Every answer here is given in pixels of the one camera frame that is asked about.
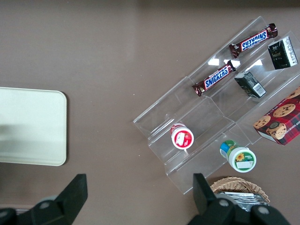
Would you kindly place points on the oval light wicker basket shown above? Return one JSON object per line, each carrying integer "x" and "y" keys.
{"x": 236, "y": 184}

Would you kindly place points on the green lid white jar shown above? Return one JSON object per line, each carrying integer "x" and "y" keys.
{"x": 241, "y": 159}

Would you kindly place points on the Snickers chocolate bar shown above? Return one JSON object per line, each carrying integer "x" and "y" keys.
{"x": 215, "y": 78}
{"x": 254, "y": 41}

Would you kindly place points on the clear acrylic tiered shelf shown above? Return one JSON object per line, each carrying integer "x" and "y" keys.
{"x": 211, "y": 112}

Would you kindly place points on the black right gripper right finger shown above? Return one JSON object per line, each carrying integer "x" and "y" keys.
{"x": 218, "y": 211}

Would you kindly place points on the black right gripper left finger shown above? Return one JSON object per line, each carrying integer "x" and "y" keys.
{"x": 58, "y": 208}

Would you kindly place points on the stacked aluminium foil trays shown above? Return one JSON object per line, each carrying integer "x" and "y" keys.
{"x": 243, "y": 198}

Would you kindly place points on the red lid white jar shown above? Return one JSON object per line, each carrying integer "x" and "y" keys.
{"x": 182, "y": 138}

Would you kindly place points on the red tartan cookie box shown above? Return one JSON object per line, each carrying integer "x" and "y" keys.
{"x": 281, "y": 122}

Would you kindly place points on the beige plastic serving tray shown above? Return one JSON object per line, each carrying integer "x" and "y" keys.
{"x": 32, "y": 126}

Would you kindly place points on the small dark green box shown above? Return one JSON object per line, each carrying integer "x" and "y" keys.
{"x": 282, "y": 54}
{"x": 249, "y": 84}

